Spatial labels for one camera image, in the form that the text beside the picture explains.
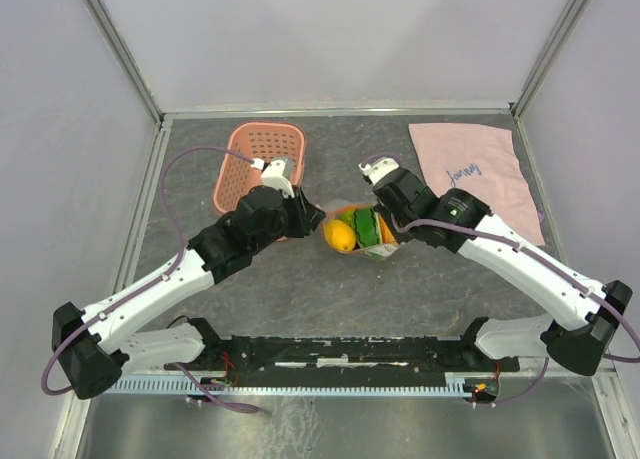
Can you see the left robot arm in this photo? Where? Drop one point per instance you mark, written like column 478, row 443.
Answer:
column 96, row 345

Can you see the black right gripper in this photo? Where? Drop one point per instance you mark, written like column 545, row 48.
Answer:
column 382, row 206

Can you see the orange toy fruit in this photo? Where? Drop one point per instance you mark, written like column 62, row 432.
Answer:
column 385, row 232

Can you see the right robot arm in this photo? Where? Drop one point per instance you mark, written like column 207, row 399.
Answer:
column 581, row 315

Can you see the yellow toy mango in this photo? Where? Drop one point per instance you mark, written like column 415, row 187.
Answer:
column 339, row 236

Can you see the clear zip top bag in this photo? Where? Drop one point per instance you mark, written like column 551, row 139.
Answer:
column 377, row 253

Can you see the toy peach slice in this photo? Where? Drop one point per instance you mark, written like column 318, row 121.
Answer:
column 366, row 228

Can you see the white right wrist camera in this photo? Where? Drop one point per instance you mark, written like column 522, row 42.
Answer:
column 377, row 166

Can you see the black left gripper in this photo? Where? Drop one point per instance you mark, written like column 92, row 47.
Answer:
column 306, row 214

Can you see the pink cloth with writing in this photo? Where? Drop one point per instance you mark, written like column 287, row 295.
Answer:
column 481, row 160

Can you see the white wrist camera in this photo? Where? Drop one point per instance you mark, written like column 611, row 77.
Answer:
column 377, row 166
column 276, row 174

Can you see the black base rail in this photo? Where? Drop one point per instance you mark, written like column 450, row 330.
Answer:
column 348, row 361

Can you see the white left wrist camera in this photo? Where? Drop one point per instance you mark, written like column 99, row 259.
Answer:
column 276, row 174

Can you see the pink plastic basket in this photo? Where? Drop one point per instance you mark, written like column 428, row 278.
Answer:
column 264, row 140

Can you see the light blue cable duct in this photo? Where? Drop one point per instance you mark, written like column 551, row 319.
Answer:
column 179, row 384

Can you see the green toy fruit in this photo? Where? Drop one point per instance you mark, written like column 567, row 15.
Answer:
column 348, row 215

